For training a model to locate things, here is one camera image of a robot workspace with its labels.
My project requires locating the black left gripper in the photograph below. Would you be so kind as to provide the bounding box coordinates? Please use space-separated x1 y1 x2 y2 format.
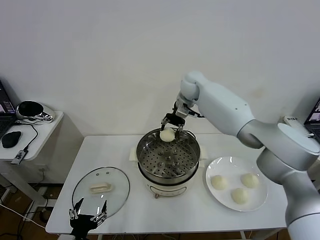
68 197 109 240

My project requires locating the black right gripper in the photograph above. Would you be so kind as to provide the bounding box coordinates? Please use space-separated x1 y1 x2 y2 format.
159 112 186 140

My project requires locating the white steamed baozi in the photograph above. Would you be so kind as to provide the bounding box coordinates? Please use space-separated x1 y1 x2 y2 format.
159 128 175 143
240 172 260 189
210 174 230 191
230 187 251 205

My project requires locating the round glass pot lid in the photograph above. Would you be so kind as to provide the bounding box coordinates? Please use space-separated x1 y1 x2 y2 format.
72 166 131 218

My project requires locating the stainless steel steamer basket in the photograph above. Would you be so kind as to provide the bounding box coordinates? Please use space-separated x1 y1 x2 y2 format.
128 126 209 185

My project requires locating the cream electric cooker base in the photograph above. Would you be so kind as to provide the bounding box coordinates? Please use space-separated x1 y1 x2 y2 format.
128 146 209 200

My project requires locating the round white plate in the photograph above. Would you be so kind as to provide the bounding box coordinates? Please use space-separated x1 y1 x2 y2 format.
205 156 269 213

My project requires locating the white side table with mouse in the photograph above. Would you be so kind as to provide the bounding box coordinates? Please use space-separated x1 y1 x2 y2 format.
0 110 85 216

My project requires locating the grey usb hub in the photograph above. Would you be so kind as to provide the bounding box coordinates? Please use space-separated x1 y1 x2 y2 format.
10 148 28 165

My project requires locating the shiny chrome rounded device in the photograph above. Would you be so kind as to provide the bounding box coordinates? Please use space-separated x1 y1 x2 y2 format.
15 100 56 124

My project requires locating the black computer mouse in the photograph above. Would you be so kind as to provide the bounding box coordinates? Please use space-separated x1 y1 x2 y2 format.
1 130 23 149

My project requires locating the black laptop beside chrome device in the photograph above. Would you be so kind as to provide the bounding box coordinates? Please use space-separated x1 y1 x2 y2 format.
0 79 20 141

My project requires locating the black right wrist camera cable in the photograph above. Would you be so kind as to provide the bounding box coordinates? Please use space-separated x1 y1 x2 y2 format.
191 109 213 119

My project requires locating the white floor cable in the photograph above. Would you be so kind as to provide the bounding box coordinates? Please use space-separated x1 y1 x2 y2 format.
0 202 48 229

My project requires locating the black usb hub cable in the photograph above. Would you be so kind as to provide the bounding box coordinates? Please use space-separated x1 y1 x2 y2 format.
14 119 40 152

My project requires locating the black laptop with white cable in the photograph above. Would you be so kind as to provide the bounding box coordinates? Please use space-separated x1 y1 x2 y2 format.
303 98 320 139

